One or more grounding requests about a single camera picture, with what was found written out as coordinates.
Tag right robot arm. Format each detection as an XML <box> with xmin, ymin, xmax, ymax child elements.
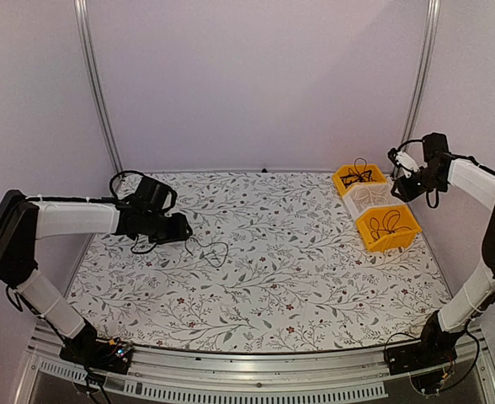
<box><xmin>388</xmin><ymin>133</ymin><xmax>495</xmax><ymax>367</ymax></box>

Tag aluminium frame post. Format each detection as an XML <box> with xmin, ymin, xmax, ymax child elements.
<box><xmin>399</xmin><ymin>0</ymin><xmax>441</xmax><ymax>146</ymax></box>
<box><xmin>73</xmin><ymin>0</ymin><xmax>123</xmax><ymax>173</ymax></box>

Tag left aluminium frame post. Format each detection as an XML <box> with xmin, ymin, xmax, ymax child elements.
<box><xmin>73</xmin><ymin>0</ymin><xmax>123</xmax><ymax>173</ymax></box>

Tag far yellow plastic bin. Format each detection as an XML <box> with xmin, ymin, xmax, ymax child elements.
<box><xmin>332</xmin><ymin>162</ymin><xmax>387</xmax><ymax>196</ymax></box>

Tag round thin black cable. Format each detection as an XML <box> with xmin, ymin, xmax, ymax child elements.
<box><xmin>348</xmin><ymin>166</ymin><xmax>377</xmax><ymax>184</ymax></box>

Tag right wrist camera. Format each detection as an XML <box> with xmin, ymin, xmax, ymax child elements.
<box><xmin>387</xmin><ymin>148</ymin><xmax>419</xmax><ymax>178</ymax></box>

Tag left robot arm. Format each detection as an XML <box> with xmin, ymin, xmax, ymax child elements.
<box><xmin>0</xmin><ymin>174</ymin><xmax>193</xmax><ymax>365</ymax></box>

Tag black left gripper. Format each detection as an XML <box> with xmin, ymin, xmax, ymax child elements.
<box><xmin>142</xmin><ymin>211</ymin><xmax>193</xmax><ymax>245</ymax></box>

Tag yellow plastic bin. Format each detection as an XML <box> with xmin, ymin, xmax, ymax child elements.
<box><xmin>355</xmin><ymin>205</ymin><xmax>422</xmax><ymax>253</ymax></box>
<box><xmin>332</xmin><ymin>162</ymin><xmax>387</xmax><ymax>196</ymax></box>

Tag thin black cables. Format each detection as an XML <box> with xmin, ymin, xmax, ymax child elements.
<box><xmin>367</xmin><ymin>211</ymin><xmax>404</xmax><ymax>245</ymax></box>

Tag white translucent plastic bin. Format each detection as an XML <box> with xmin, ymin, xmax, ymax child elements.
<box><xmin>343</xmin><ymin>182</ymin><xmax>403</xmax><ymax>220</ymax></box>

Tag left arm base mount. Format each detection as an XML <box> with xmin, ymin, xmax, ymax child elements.
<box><xmin>60</xmin><ymin>321</ymin><xmax>134</xmax><ymax>375</ymax></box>

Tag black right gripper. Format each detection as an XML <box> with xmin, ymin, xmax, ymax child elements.
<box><xmin>391</xmin><ymin>167</ymin><xmax>444</xmax><ymax>203</ymax></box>

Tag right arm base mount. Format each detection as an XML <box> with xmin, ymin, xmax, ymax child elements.
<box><xmin>383</xmin><ymin>312</ymin><xmax>464</xmax><ymax>396</ymax></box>

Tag floral patterned table mat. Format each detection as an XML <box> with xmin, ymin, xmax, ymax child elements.
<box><xmin>67</xmin><ymin>173</ymin><xmax>450</xmax><ymax>353</ymax></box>

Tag near yellow plastic bin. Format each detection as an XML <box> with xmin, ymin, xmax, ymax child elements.
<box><xmin>355</xmin><ymin>205</ymin><xmax>422</xmax><ymax>253</ymax></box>

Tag right aluminium frame post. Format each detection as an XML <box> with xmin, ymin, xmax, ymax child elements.
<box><xmin>399</xmin><ymin>0</ymin><xmax>441</xmax><ymax>146</ymax></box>

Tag long thin black cable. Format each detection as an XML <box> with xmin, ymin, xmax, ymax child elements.
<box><xmin>350</xmin><ymin>157</ymin><xmax>373</xmax><ymax>182</ymax></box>

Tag front aluminium rail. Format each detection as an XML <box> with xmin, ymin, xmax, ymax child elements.
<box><xmin>14</xmin><ymin>326</ymin><xmax>495</xmax><ymax>403</ymax></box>

